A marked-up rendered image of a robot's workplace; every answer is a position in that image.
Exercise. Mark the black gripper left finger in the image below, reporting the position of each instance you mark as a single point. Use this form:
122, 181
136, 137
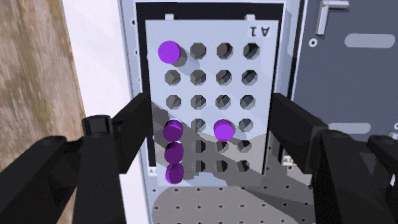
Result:
25, 195

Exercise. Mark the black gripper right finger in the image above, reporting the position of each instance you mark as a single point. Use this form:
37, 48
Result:
344, 190

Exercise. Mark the grey flat base plate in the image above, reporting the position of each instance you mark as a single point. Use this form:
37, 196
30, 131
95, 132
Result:
284, 196

